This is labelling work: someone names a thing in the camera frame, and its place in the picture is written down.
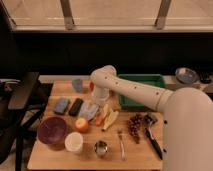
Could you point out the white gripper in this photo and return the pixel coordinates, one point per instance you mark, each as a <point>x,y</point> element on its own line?
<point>100,95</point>

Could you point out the orange red pepper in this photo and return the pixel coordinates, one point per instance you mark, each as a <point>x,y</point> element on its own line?
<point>98,120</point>

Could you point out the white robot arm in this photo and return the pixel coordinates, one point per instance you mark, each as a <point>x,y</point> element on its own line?
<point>187,118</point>

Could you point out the red bowl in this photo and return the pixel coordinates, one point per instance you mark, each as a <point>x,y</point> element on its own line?
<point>91,86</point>

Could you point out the purple bowl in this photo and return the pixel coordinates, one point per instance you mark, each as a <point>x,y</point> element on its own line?
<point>52,130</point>

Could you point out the metal bowl on ledge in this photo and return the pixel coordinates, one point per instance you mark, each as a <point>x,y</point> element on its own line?
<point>186,75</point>

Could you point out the grey blue cloth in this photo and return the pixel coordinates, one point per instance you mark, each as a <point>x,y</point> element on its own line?
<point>88,110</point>

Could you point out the black block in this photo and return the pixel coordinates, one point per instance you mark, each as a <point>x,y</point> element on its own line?
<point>74,110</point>

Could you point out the yellow banana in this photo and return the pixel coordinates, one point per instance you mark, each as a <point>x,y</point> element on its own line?
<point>110,119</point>

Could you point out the red yellow apple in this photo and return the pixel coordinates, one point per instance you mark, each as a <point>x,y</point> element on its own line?
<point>81,125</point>

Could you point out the blue sponge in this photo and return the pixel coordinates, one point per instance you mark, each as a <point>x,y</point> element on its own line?
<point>61,105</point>

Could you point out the bunch of dark grapes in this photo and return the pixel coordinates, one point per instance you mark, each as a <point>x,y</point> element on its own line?
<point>134,125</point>

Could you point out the metal fork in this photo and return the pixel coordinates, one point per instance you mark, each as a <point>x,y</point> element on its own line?
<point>123,156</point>

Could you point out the small metal cup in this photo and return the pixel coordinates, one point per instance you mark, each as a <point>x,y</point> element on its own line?
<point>101,148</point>

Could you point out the white cup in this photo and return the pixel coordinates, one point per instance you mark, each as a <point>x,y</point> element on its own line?
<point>74,142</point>

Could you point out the green plastic tray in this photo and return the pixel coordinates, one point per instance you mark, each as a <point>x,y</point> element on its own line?
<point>156,80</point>

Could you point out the black chair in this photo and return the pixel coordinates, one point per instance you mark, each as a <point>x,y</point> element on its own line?
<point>22,101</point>

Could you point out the black handled peeler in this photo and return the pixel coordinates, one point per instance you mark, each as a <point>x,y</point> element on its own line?
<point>149,120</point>

